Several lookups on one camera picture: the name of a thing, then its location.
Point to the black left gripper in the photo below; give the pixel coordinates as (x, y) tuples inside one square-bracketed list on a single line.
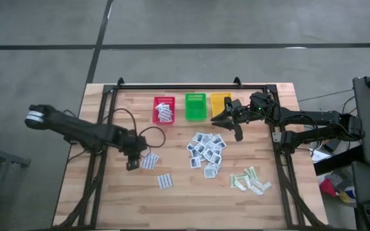
[(133, 146)]

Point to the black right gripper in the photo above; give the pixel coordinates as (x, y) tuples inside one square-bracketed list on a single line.
[(241, 115)]

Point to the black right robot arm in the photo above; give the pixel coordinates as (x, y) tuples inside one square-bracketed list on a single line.
[(307, 117)]

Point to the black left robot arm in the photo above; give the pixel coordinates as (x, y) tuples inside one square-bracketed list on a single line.
[(75, 128)]

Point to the yellow plastic basket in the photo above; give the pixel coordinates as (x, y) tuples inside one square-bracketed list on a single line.
[(217, 102)]

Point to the green plastic basket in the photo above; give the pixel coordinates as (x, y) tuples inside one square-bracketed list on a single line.
[(196, 107)]

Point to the red plastic basket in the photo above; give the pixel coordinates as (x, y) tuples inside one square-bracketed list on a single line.
[(153, 110)]

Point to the white paper sheet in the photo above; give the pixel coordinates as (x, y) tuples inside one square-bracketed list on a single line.
[(320, 156)]

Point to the red fabric item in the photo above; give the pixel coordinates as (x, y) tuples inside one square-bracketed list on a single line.
[(328, 188)]

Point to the yellow and blue item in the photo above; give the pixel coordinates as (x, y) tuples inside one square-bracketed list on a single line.
[(347, 195)]

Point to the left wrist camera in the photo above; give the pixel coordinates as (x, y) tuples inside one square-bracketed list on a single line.
[(133, 164)]

